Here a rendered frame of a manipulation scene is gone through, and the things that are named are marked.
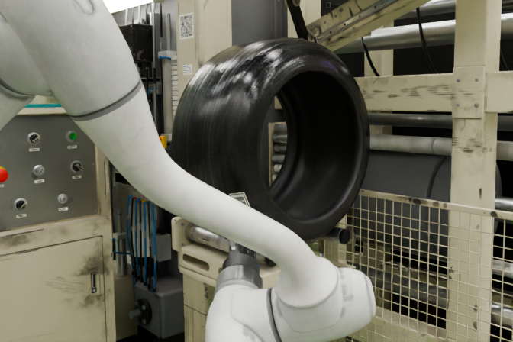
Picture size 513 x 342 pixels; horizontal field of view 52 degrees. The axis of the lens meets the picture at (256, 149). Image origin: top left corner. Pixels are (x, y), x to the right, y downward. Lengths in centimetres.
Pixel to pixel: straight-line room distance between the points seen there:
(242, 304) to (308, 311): 12
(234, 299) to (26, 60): 51
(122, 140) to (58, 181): 114
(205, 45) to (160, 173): 93
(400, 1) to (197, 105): 67
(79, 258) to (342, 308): 113
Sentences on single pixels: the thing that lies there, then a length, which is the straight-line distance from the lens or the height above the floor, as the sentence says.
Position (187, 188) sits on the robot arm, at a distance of 73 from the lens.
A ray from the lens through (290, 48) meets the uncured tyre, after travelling 133.
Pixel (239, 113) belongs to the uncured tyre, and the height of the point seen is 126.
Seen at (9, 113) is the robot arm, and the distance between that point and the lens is 75.
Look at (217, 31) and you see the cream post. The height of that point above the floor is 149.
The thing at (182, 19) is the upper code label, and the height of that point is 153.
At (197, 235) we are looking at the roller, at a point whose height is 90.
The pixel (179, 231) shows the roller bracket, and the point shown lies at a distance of 156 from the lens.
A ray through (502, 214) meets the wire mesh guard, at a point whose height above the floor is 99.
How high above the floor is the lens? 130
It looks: 6 degrees down
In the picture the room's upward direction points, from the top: 1 degrees counter-clockwise
